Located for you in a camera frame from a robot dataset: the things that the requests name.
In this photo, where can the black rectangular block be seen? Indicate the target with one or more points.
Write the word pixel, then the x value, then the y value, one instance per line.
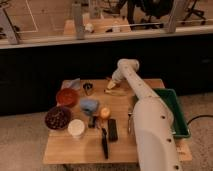
pixel 112 130

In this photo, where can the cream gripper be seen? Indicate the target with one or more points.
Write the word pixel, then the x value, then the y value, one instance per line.
pixel 111 84

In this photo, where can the dark bowl with beans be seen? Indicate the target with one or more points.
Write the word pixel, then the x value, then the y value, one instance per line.
pixel 57 118

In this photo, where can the orange fruit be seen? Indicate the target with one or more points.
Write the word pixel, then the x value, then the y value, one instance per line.
pixel 105 113

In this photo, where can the red bowl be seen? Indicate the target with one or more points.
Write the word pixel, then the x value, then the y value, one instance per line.
pixel 67 97

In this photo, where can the green plastic tray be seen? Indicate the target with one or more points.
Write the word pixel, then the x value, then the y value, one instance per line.
pixel 176 113

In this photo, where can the small dark can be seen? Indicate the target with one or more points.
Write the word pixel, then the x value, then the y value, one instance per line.
pixel 92 121

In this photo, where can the white cup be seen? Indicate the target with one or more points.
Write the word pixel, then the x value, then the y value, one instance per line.
pixel 76 128

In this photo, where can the clear plastic bag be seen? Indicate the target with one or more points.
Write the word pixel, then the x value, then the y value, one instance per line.
pixel 73 84

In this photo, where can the black handled knife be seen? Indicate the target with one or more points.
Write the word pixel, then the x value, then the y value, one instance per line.
pixel 104 143

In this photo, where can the black office chair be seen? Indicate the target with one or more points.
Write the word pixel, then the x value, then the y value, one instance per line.
pixel 151 8

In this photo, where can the blue cloth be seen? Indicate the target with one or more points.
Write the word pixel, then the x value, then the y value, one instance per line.
pixel 89 106

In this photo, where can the metal fork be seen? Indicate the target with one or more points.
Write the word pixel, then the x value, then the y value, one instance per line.
pixel 130 114

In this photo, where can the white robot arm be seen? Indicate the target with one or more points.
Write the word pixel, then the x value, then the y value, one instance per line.
pixel 156 148

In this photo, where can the small metal cup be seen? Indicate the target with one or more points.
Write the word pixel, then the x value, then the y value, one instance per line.
pixel 88 88

